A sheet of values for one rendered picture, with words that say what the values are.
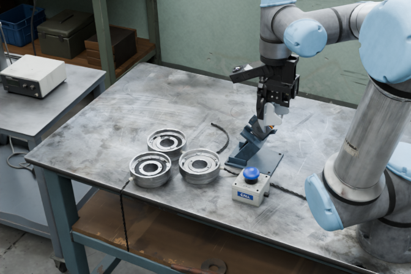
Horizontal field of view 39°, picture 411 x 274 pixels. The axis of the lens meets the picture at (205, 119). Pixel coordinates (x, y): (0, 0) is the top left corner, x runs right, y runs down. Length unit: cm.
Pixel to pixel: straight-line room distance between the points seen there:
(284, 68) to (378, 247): 44
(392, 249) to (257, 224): 30
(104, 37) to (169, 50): 59
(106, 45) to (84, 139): 137
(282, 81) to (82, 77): 105
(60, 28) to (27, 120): 136
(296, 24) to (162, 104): 70
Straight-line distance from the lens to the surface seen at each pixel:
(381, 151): 100
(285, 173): 148
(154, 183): 143
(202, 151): 150
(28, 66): 217
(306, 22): 117
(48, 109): 205
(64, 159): 159
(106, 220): 175
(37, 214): 234
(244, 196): 137
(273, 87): 134
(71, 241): 179
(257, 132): 145
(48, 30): 333
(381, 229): 127
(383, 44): 84
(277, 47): 129
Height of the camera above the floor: 173
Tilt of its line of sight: 34 degrees down
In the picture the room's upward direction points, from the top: 2 degrees counter-clockwise
